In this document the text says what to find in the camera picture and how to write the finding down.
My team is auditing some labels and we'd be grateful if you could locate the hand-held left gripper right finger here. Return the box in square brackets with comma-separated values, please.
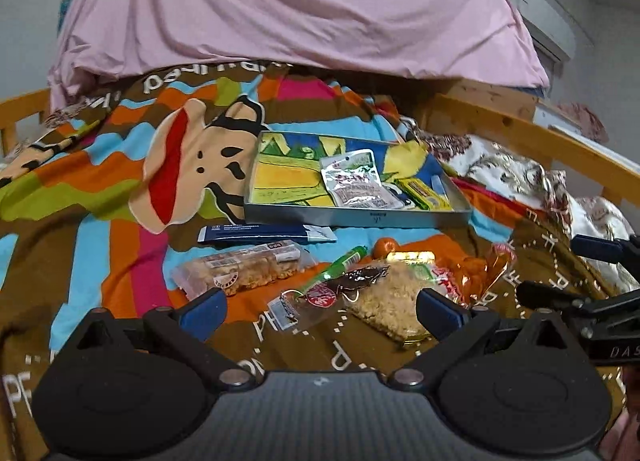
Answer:
[390, 288, 572, 389]

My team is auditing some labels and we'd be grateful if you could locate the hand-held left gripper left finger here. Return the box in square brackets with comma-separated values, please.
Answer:
[75, 286, 254, 389]

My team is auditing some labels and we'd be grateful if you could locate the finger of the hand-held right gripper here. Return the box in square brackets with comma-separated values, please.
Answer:
[570, 233, 640, 268]
[515, 280, 602, 323]

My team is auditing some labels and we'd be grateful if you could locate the rice crisp bar packet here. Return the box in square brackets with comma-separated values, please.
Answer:
[345, 260, 473, 344]

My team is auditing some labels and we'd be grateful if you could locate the orange snack packet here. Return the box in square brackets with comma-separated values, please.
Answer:
[452, 242, 518, 307]

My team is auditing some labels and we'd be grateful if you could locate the clear rice cracker packet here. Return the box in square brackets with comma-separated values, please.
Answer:
[171, 240, 317, 298]

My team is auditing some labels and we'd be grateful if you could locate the gold snack packet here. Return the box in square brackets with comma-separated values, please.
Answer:
[386, 251, 436, 264]

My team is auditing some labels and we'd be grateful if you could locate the tangerine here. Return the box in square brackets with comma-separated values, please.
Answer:
[374, 237, 402, 260]

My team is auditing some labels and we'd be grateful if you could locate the dark blue long carton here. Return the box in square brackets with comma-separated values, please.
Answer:
[197, 222, 337, 245]

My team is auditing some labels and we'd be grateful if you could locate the green candy tube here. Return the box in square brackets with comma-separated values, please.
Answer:
[300, 245, 370, 292]

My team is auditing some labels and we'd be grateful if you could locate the brown packet red label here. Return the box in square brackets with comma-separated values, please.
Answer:
[267, 263, 391, 331]

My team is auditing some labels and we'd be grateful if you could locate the picture-lined cardboard box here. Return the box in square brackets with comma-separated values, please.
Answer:
[243, 130, 474, 230]

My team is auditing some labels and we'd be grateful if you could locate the person's right hand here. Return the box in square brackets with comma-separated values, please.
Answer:
[612, 366, 640, 461]

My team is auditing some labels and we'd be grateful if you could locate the yellow green snack packet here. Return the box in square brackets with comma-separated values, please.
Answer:
[394, 177, 453, 211]

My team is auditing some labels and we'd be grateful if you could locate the pink floral cloth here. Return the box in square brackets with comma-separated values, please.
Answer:
[557, 101, 609, 143]

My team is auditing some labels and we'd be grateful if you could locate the floral quilt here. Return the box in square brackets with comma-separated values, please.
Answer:
[419, 130, 640, 293]

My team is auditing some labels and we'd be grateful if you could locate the colourful printed blanket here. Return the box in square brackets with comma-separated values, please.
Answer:
[0, 59, 628, 394]

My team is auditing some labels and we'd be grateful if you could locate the white board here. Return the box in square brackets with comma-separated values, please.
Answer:
[532, 101, 587, 136]

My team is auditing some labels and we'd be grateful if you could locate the silver foil snack packet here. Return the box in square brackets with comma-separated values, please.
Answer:
[322, 168, 386, 204]
[319, 149, 377, 177]

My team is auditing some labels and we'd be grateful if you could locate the white air conditioner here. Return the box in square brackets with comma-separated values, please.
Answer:
[495, 0, 576, 62]

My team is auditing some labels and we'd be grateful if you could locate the pink sheet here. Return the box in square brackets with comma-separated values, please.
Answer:
[47, 0, 552, 110]

